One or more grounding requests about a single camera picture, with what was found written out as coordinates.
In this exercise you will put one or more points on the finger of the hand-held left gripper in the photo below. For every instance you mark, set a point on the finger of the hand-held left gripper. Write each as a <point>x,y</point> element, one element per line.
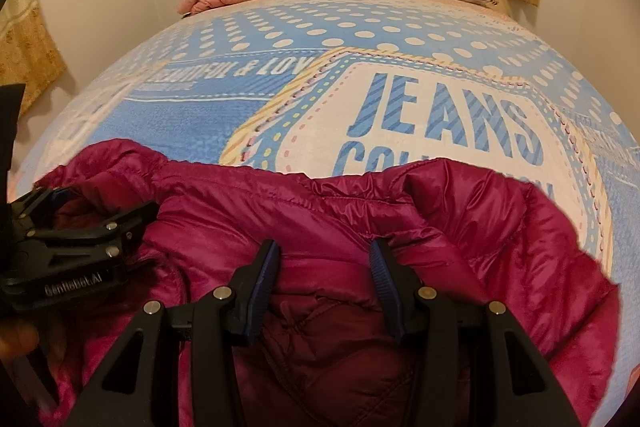
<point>40,202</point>
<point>100,219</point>

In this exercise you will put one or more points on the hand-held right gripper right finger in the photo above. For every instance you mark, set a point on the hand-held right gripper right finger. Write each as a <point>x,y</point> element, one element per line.
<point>385,292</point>

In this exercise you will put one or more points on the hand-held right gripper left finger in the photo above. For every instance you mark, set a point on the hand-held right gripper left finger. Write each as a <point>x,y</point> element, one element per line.
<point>260,292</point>

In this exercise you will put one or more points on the magenta puffer jacket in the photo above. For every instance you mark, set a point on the magenta puffer jacket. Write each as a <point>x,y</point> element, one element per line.
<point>325,217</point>

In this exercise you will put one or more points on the person's left hand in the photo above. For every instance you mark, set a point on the person's left hand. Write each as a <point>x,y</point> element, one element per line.
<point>17,339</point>

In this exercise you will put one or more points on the wide beige floral curtain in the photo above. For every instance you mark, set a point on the wide beige floral curtain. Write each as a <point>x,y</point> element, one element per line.
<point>25,42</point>

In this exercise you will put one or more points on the bed with jeans-print cover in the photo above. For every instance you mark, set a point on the bed with jeans-print cover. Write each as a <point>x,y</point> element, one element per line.
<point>425,57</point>

